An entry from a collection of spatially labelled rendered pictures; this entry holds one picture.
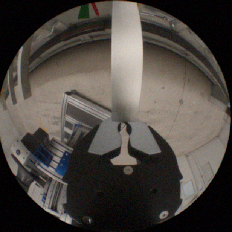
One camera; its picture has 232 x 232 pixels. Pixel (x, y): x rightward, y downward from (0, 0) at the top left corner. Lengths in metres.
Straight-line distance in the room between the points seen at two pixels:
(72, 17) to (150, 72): 0.93
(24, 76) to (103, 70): 0.85
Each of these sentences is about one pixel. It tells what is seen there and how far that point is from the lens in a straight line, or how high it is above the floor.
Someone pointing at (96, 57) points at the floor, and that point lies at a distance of 1.01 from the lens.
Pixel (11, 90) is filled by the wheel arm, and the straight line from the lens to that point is 0.49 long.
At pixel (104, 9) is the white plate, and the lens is 0.32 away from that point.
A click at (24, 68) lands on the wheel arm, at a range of 0.26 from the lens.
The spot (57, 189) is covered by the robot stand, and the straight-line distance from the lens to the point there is 0.69.
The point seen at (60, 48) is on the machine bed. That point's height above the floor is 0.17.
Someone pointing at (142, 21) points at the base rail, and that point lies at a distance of 0.34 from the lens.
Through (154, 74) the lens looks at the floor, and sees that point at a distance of 1.04.
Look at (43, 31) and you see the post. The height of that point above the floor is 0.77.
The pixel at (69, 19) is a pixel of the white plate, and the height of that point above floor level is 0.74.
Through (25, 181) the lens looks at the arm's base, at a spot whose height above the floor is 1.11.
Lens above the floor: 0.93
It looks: 59 degrees down
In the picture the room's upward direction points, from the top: 174 degrees counter-clockwise
